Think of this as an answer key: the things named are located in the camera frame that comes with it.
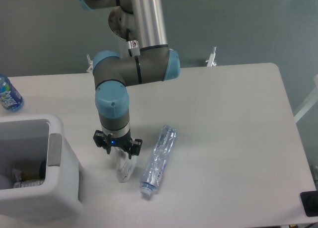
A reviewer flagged white trash can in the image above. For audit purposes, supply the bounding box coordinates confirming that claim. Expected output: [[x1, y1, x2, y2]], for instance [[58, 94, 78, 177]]
[[0, 114, 83, 221]]

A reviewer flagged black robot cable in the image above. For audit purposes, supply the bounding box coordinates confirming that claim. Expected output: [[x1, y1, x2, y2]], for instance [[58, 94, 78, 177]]
[[125, 28, 136, 57]]

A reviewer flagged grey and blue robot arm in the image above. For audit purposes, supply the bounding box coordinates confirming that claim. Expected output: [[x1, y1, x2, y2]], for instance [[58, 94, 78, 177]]
[[79, 0, 180, 157]]

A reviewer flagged black device at table edge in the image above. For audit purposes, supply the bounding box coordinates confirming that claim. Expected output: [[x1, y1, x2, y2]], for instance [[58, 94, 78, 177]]
[[300, 191, 318, 217]]

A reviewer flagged crushed clear plastic bottle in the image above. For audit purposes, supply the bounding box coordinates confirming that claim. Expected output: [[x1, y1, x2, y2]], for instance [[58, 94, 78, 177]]
[[140, 125, 176, 196]]

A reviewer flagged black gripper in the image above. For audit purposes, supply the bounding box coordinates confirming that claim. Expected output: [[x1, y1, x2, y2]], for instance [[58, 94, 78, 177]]
[[93, 130, 143, 159]]

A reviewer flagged white clamp bracket with screw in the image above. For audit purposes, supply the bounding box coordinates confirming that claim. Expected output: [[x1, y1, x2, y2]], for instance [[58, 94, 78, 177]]
[[205, 46, 217, 67]]

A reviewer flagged trash inside the can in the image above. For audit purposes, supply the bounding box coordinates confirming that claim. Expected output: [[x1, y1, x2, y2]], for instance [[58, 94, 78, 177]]
[[4, 161, 46, 188]]

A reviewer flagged blue labelled water bottle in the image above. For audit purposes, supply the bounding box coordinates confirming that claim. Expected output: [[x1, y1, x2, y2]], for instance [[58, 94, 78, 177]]
[[0, 74, 24, 111]]

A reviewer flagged white frame at right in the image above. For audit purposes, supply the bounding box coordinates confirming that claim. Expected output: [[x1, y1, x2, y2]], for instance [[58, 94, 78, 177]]
[[294, 75, 318, 123]]

